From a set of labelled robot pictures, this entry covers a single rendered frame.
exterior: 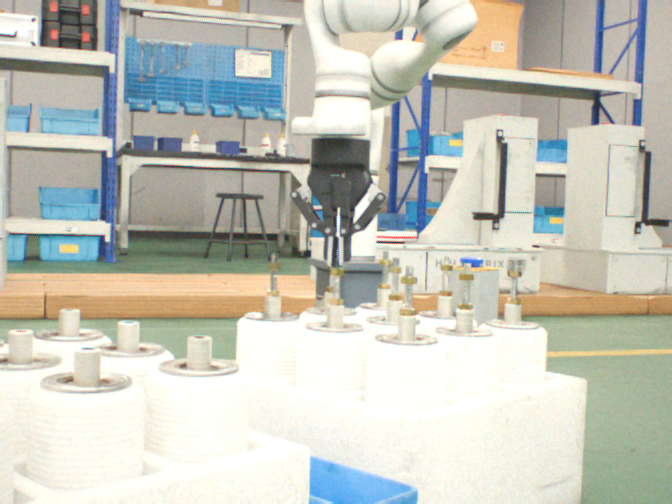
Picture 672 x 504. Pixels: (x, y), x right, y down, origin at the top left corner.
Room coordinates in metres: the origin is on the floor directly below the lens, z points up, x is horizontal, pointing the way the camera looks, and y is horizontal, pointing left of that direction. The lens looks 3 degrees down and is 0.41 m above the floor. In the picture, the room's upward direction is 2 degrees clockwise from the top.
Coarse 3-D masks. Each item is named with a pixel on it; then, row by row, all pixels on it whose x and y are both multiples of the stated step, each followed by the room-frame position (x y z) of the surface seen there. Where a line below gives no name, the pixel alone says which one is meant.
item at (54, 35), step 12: (48, 24) 5.49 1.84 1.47; (60, 24) 5.52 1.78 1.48; (48, 36) 5.49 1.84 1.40; (60, 36) 5.49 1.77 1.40; (72, 36) 5.52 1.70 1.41; (84, 36) 5.56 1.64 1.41; (96, 36) 5.61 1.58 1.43; (72, 48) 5.59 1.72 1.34; (84, 48) 5.56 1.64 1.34; (96, 48) 5.61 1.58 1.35
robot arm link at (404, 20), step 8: (400, 0) 1.19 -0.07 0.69; (408, 0) 1.21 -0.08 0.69; (416, 0) 1.24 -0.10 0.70; (424, 0) 1.36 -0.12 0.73; (400, 8) 1.19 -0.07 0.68; (408, 8) 1.21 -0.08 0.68; (416, 8) 1.24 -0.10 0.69; (400, 16) 1.20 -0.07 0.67; (408, 16) 1.22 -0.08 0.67; (400, 24) 1.22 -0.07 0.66; (408, 24) 1.24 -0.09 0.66; (384, 32) 1.22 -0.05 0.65
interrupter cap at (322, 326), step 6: (306, 324) 1.12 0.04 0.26; (312, 324) 1.14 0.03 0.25; (318, 324) 1.14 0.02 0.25; (324, 324) 1.14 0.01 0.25; (348, 324) 1.15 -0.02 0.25; (354, 324) 1.15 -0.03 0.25; (318, 330) 1.09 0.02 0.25; (324, 330) 1.09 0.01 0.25; (330, 330) 1.09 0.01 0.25; (336, 330) 1.09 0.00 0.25; (342, 330) 1.09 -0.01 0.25; (348, 330) 1.09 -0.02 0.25; (354, 330) 1.10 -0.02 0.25; (360, 330) 1.11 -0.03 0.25
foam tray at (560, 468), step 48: (288, 384) 1.14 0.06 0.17; (576, 384) 1.20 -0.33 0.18; (288, 432) 1.07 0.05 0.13; (336, 432) 1.01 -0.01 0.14; (384, 432) 0.96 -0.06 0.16; (432, 432) 0.96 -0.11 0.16; (480, 432) 1.03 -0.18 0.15; (528, 432) 1.11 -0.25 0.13; (576, 432) 1.20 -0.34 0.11; (432, 480) 0.96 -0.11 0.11; (480, 480) 1.03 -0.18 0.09; (528, 480) 1.11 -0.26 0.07; (576, 480) 1.21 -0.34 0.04
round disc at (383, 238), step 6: (378, 228) 3.61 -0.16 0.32; (384, 228) 3.64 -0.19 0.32; (378, 234) 3.48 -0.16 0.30; (384, 234) 3.48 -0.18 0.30; (390, 234) 3.48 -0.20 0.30; (396, 234) 3.49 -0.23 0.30; (402, 234) 3.50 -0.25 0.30; (408, 234) 3.52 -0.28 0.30; (414, 234) 3.56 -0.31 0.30; (378, 240) 3.49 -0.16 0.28; (384, 240) 3.48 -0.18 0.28; (390, 240) 3.49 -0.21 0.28; (396, 240) 3.50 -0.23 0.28; (402, 240) 3.51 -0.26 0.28; (408, 240) 3.52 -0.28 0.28; (414, 240) 3.57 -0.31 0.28
